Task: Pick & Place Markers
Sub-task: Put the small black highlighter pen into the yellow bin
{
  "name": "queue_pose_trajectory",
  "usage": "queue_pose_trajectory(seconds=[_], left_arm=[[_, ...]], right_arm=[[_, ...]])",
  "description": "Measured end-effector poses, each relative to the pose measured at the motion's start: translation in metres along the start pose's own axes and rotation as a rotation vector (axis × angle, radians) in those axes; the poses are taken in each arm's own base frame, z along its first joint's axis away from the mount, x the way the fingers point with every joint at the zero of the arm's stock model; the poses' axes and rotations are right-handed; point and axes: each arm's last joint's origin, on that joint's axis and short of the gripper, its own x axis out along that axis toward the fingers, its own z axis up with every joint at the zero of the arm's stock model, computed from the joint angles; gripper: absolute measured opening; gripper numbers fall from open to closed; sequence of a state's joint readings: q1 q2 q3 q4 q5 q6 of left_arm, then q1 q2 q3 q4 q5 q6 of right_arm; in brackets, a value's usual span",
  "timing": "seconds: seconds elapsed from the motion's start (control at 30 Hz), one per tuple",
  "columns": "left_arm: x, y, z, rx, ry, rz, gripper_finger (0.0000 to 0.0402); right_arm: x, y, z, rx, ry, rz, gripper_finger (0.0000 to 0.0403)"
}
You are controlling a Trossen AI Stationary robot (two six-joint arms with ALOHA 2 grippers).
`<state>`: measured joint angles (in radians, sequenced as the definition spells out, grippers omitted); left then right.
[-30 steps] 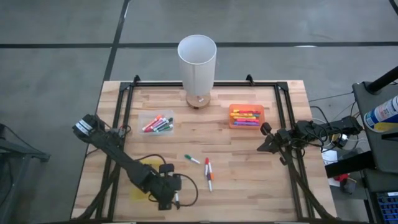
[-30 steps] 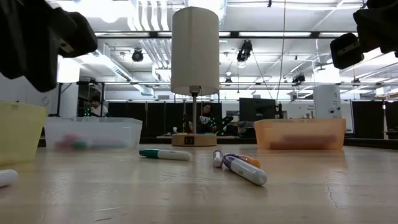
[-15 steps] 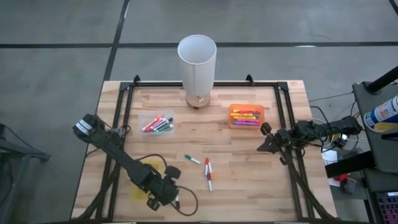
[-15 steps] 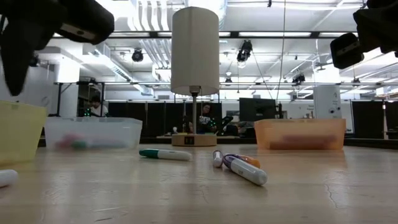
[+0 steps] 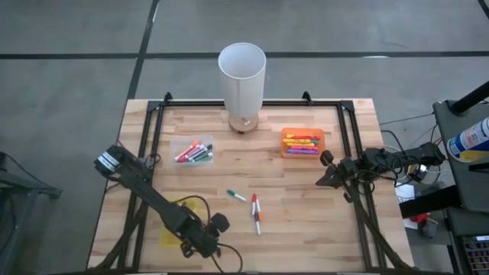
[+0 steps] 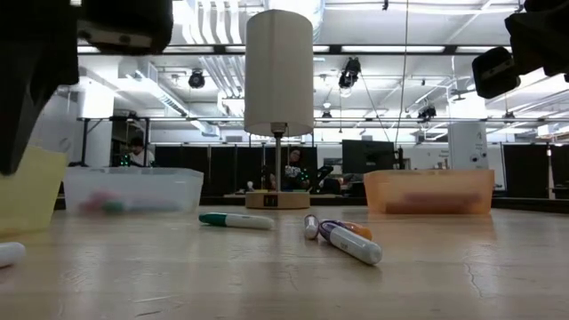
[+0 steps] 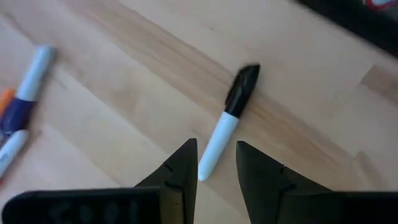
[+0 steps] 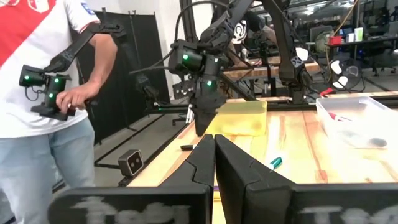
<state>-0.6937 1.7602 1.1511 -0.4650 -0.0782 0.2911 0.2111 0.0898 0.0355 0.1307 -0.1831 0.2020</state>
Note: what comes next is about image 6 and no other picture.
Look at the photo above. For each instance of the black monitor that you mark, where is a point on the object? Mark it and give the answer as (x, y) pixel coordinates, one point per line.
(366, 155)

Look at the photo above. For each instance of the black ceiling spotlight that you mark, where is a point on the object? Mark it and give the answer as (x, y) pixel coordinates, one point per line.
(349, 75)
(427, 112)
(196, 80)

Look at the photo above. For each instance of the white ceiling air duct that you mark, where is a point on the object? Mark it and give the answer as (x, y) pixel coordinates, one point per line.
(169, 102)

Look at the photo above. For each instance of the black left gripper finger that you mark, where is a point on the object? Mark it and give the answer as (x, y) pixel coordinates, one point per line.
(22, 115)

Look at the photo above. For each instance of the yellow plastic bin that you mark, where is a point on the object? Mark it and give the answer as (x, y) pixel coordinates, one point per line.
(35, 195)

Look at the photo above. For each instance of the white marker teal cap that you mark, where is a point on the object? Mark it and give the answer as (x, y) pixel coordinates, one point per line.
(240, 221)

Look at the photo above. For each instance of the white marker purple cap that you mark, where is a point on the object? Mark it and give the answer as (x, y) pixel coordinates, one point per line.
(355, 249)

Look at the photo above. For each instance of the pink marker pen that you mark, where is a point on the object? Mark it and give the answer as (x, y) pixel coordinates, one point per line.
(100, 200)

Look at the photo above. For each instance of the clear plastic bin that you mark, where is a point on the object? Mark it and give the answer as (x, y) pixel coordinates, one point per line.
(133, 182)

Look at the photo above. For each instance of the black partition panel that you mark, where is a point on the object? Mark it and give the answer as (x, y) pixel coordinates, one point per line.
(213, 169)
(529, 169)

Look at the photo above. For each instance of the white cabinet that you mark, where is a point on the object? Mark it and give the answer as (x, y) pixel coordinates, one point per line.
(467, 146)

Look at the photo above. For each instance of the orange plastic bin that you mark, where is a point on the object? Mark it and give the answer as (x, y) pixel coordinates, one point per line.
(429, 182)

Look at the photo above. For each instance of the white marker orange cap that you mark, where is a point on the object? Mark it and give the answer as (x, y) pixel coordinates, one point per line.
(362, 231)

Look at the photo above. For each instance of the black metal rack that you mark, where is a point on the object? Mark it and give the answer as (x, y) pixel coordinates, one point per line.
(84, 142)

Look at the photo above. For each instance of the white shade wooden table lamp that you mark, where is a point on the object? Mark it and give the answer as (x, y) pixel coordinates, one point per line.
(279, 71)

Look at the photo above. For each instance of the green marker pen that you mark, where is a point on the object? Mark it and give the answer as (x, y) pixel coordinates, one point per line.
(115, 207)

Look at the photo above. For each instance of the white marker light-blue cap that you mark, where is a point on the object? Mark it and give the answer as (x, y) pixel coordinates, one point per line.
(11, 254)

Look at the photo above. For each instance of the black aluminium rig frame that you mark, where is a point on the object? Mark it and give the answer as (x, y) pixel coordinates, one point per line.
(334, 50)

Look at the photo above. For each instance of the person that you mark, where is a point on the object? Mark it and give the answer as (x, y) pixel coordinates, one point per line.
(138, 155)
(293, 173)

